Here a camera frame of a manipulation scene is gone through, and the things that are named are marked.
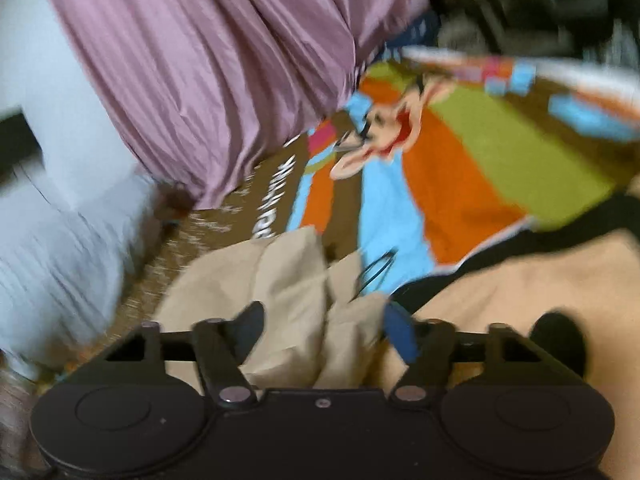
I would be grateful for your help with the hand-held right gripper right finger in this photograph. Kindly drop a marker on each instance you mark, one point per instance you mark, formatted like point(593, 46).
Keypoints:
point(401, 334)

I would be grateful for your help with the dark furniture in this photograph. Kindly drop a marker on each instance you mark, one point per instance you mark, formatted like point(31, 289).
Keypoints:
point(525, 5)

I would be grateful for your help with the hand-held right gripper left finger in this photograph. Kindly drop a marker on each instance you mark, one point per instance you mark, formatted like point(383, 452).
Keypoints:
point(251, 326)

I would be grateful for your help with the peach cloth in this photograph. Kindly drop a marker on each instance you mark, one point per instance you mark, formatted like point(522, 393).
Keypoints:
point(525, 280)

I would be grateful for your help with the mauve quilt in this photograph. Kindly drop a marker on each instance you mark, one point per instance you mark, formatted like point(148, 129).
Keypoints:
point(215, 70)

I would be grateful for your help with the brown patterned bedsheet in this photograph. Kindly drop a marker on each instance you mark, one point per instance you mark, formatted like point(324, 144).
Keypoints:
point(250, 195)

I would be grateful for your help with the colourful cartoon blanket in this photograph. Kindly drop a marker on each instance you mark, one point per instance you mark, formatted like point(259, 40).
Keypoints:
point(450, 175)

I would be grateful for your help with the beige hoodie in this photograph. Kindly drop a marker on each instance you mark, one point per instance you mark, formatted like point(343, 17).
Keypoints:
point(285, 290)

